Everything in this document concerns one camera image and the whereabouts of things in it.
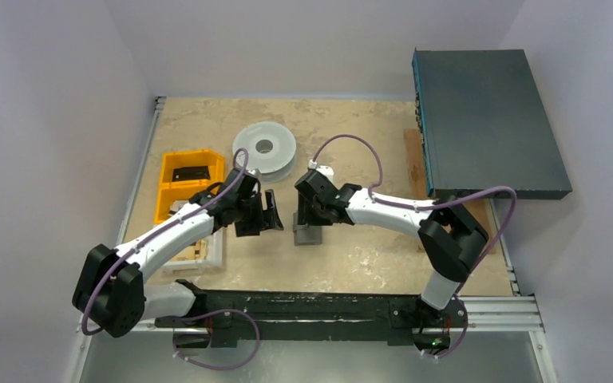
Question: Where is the grey card holder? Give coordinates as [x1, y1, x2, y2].
[292, 211, 322, 247]

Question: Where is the white filament spool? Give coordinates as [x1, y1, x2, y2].
[232, 121, 297, 184]

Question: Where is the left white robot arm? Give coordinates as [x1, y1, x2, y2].
[72, 169, 283, 338]

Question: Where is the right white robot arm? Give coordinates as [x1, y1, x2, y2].
[295, 170, 489, 310]

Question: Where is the clear plastic bin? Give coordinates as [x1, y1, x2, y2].
[160, 231, 225, 274]

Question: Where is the wooden block in bin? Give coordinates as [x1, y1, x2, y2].
[171, 239, 208, 262]

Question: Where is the black item in bin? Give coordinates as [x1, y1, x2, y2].
[172, 166, 211, 182]

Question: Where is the yellow plastic bin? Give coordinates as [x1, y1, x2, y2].
[153, 149, 226, 224]

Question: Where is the brown wooden board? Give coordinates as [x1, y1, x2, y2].
[403, 128, 497, 238]

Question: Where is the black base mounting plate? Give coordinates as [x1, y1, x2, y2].
[155, 290, 467, 351]

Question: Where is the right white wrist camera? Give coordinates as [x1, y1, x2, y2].
[307, 160, 334, 183]

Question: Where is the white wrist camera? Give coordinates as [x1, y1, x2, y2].
[307, 160, 334, 183]
[245, 169, 261, 180]

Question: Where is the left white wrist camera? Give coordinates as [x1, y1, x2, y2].
[245, 169, 261, 180]

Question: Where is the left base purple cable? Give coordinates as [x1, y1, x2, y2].
[172, 310, 262, 372]

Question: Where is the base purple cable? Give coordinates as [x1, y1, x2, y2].
[172, 310, 262, 372]
[420, 301, 470, 361]

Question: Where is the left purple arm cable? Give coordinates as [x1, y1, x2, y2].
[81, 148, 251, 337]

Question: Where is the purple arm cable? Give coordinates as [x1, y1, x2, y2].
[81, 148, 251, 337]
[310, 134, 518, 297]

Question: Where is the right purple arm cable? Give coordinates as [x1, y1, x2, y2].
[310, 134, 518, 297]

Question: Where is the dark grey network switch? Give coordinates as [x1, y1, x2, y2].
[412, 49, 573, 200]

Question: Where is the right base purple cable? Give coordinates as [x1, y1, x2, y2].
[420, 301, 470, 361]

